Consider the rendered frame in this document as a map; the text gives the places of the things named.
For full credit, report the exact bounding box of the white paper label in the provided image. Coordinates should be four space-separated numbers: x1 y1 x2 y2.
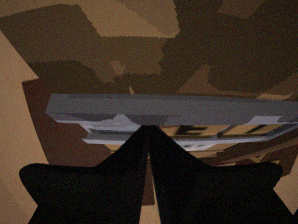
181 144 216 151

